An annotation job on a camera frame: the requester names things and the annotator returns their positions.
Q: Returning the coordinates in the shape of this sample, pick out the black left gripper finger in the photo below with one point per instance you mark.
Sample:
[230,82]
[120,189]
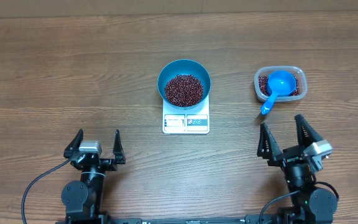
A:
[117,150]
[75,143]

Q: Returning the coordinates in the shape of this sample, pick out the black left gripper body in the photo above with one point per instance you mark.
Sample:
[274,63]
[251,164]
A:
[107,165]

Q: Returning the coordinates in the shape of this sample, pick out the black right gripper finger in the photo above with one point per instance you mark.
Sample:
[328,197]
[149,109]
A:
[268,147]
[306,135]

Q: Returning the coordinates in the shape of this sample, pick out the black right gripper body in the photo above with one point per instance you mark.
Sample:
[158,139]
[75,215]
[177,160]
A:
[289,155]

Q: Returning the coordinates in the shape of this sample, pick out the blue plastic measuring scoop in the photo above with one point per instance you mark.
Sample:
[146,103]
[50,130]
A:
[280,83]

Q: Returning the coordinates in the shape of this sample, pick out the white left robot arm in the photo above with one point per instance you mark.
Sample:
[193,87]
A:
[83,198]

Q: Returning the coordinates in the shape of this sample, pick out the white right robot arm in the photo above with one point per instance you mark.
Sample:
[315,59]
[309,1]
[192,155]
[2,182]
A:
[307,200]

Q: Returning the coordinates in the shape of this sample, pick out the white digital kitchen scale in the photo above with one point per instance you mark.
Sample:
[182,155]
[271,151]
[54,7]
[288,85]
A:
[195,120]

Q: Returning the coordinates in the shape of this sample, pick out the red beans in bowl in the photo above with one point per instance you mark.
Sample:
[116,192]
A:
[184,91]

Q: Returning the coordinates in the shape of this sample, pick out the teal blue bowl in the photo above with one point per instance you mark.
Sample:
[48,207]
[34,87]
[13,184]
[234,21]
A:
[183,67]

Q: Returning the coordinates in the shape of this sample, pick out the clear plastic food container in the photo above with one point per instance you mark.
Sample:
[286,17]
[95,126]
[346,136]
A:
[295,71]

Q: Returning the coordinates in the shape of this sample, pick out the red adzuki beans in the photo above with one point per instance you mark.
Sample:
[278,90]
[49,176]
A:
[263,81]

